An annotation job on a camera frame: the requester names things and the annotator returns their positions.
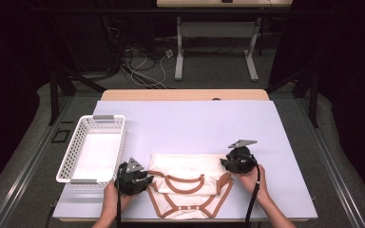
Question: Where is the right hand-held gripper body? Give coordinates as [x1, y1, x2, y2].
[227, 139, 259, 175]

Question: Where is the white floor cable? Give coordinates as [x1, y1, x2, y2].
[129, 55, 169, 89]

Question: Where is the white-legged wooden desk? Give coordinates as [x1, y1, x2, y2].
[156, 0, 293, 83]

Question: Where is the dark curtain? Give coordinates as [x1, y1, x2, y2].
[267, 0, 365, 203]
[0, 0, 42, 198]

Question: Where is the person's right hand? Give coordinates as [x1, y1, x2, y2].
[234, 164, 269, 203]

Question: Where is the person's left hand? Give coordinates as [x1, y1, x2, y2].
[103, 181, 137, 219]

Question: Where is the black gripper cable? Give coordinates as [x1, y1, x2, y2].
[115, 162, 124, 228]
[245, 162, 262, 224]

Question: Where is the bundle of black cables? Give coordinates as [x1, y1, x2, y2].
[101, 15, 160, 88]

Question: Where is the black horizontal bar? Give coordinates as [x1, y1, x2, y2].
[25, 8, 331, 15]

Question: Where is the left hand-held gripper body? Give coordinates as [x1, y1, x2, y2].
[113, 157, 146, 197]

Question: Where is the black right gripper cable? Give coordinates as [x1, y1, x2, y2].
[245, 162, 262, 224]

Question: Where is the aluminium floor rail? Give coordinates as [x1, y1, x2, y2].
[0, 94, 75, 228]
[294, 98, 365, 228]

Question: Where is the white perforated plastic basket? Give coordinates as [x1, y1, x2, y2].
[55, 114, 127, 187]

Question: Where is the light wooden table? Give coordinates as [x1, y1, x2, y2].
[58, 88, 313, 222]

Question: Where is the black metal stand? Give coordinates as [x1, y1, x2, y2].
[264, 67, 319, 129]
[48, 67, 107, 126]

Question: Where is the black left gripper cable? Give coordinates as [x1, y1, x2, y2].
[115, 162, 124, 228]

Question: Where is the cream baby bodysuit brown trim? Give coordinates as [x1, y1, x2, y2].
[146, 153, 235, 220]

